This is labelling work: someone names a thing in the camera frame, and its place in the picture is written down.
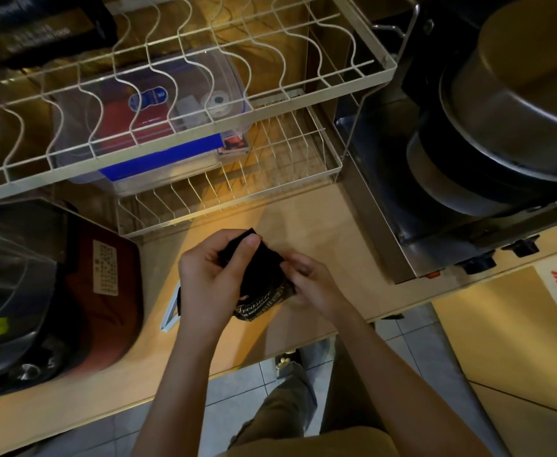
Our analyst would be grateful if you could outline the grey steel pan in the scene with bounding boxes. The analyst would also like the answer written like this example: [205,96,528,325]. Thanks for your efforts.
[405,133,517,220]

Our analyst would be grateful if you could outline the person's left forearm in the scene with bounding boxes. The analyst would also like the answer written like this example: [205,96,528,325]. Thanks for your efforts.
[131,323,232,457]

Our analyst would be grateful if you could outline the clear plastic blender jug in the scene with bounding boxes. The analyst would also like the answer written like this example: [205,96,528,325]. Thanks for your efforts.
[0,218,60,376]

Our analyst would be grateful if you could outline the steel tabletop stove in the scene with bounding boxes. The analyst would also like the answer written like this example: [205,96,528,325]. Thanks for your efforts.
[334,89,557,286]

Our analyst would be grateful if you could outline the person's right hand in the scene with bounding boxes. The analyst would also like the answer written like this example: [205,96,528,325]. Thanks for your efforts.
[279,251,351,324]

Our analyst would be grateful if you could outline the red kitchen appliance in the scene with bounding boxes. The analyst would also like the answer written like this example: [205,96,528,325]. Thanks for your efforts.
[0,199,145,401]

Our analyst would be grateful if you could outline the white wire dish rack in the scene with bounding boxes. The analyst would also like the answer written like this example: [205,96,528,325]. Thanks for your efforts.
[0,0,398,239]

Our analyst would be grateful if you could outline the person's right forearm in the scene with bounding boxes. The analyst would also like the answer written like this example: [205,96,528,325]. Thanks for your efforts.
[328,299,494,457]

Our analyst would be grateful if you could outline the red packet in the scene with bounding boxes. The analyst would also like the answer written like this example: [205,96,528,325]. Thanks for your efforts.
[93,97,174,153]

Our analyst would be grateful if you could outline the light blue bag clip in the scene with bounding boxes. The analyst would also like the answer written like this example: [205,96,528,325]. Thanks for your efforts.
[160,280,182,333]

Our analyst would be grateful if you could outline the person's left hand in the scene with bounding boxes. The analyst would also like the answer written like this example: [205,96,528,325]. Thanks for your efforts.
[177,228,264,336]

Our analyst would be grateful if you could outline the cardboard box red print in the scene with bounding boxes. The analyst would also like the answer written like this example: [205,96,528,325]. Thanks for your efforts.
[433,249,557,457]

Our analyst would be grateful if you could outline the black sandal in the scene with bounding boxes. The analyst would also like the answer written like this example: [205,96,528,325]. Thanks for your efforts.
[275,349,303,379]

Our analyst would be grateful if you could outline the steel pot with lid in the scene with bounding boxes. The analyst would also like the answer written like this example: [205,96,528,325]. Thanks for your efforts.
[440,0,557,184]

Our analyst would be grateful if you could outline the white tape roll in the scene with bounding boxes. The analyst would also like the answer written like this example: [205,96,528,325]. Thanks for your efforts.
[202,89,234,117]

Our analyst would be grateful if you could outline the clear box with blue handle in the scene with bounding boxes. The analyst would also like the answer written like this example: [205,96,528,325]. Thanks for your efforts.
[49,50,253,198]

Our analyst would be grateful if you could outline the olive trousers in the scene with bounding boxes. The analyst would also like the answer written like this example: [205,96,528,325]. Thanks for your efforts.
[211,337,398,457]

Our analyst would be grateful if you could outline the small red black box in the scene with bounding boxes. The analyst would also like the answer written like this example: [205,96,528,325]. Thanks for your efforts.
[219,133,251,156]

